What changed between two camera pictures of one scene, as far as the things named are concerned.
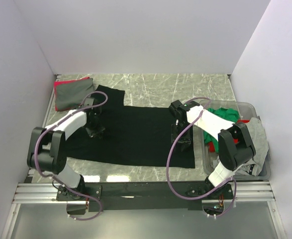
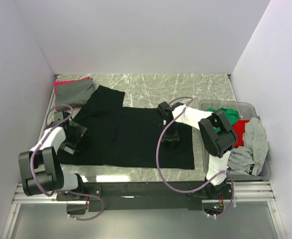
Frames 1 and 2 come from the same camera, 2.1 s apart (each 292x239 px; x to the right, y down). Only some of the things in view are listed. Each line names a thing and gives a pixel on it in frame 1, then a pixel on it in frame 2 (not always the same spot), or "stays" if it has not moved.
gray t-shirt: x=260 y=145 stays
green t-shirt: x=227 y=114 stays
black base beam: x=143 y=196 stays
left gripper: x=97 y=132 → x=79 y=132
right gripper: x=186 y=141 → x=174 y=139
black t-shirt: x=134 y=135 stays
